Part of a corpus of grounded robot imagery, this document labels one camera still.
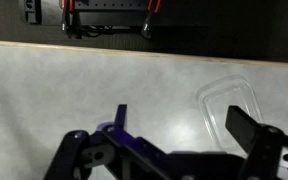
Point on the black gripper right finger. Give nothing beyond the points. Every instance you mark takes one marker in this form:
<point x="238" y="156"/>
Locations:
<point x="250" y="133"/>

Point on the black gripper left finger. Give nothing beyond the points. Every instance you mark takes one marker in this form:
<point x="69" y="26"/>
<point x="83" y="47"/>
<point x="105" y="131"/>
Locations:
<point x="84" y="156"/>

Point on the clear plastic container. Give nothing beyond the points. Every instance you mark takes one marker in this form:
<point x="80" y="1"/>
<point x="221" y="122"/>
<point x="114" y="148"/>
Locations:
<point x="229" y="111"/>

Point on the black perforated metal stand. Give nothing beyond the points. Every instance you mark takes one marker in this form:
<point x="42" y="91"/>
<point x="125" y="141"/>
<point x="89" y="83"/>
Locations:
<point x="112" y="11"/>

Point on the black plastic bracket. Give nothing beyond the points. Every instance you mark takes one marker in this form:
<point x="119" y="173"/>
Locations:
<point x="31" y="10"/>

